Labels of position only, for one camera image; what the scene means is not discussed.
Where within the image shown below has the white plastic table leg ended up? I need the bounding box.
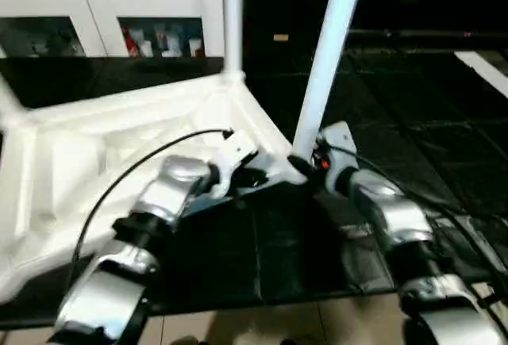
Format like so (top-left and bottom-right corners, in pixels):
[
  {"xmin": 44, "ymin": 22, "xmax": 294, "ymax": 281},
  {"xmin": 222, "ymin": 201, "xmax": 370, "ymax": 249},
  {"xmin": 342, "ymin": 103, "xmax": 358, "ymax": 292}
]
[
  {"xmin": 221, "ymin": 0, "xmax": 245, "ymax": 84},
  {"xmin": 0, "ymin": 75, "xmax": 33, "ymax": 128},
  {"xmin": 292, "ymin": 0, "xmax": 368, "ymax": 155}
]

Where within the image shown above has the white plastic table top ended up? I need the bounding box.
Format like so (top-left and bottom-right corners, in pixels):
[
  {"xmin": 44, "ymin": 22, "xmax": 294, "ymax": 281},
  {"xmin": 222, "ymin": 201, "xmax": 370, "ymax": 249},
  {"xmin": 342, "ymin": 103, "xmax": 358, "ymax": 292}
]
[{"xmin": 0, "ymin": 71, "xmax": 309, "ymax": 306}]

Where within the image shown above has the black work mat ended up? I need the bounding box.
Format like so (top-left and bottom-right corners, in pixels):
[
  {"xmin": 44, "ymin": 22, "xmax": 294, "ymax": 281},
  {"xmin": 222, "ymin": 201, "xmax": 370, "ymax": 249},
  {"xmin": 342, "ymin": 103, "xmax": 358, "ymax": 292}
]
[{"xmin": 0, "ymin": 44, "xmax": 508, "ymax": 330}]

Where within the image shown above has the white bottle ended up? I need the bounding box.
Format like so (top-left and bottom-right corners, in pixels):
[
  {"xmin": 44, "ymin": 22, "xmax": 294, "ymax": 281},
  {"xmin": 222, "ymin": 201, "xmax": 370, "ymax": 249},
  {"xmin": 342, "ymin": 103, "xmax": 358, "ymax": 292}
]
[{"xmin": 156, "ymin": 31, "xmax": 172, "ymax": 57}]

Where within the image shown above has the red bottle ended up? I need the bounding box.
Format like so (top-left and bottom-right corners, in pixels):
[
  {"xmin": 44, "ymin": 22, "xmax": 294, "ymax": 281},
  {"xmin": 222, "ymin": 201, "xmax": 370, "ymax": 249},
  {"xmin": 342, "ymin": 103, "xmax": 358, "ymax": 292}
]
[{"xmin": 124, "ymin": 29, "xmax": 140, "ymax": 58}]

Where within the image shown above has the white glass door cabinet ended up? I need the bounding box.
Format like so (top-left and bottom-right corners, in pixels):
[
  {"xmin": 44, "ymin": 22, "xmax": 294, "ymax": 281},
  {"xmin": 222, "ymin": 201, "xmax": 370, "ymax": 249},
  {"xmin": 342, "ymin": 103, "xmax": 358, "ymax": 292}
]
[{"xmin": 0, "ymin": 0, "xmax": 227, "ymax": 60}]

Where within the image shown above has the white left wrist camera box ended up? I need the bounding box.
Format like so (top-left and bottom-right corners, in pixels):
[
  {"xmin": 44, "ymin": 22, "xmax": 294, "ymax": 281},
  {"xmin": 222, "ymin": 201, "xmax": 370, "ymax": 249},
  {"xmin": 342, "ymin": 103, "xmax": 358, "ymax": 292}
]
[{"xmin": 208, "ymin": 135, "xmax": 261, "ymax": 199}]

